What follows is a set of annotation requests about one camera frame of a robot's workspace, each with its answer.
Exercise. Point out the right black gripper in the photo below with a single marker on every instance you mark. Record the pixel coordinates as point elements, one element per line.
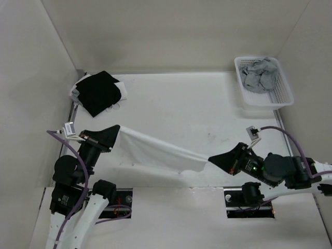
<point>231,160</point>

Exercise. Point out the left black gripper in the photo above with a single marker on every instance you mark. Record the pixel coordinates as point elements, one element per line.
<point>104,139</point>

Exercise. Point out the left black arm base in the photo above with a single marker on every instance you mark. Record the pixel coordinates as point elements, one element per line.
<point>120,205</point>

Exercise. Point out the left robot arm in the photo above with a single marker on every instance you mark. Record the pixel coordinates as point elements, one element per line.
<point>74,208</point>

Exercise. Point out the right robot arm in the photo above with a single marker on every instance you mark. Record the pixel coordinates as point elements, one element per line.
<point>276,175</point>

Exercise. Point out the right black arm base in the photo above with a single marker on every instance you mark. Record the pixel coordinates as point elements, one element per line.
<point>247,201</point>

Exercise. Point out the folded black tank top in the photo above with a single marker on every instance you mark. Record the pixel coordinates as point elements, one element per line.
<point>98,93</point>

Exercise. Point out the folded grey tank top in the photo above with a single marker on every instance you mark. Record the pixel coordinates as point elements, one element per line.
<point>74,95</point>

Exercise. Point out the white plastic basket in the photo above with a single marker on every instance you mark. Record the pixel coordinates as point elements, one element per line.
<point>279,97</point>

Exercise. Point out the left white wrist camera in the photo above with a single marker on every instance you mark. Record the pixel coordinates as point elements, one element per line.
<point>70,133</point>

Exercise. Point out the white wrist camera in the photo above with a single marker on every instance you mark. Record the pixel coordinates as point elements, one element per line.
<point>254,136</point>
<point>70,133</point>

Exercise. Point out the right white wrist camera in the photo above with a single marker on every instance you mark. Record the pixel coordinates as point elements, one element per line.
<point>254,136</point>

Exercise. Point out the left aluminium table rail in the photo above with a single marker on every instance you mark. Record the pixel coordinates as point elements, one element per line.
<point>73,108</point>

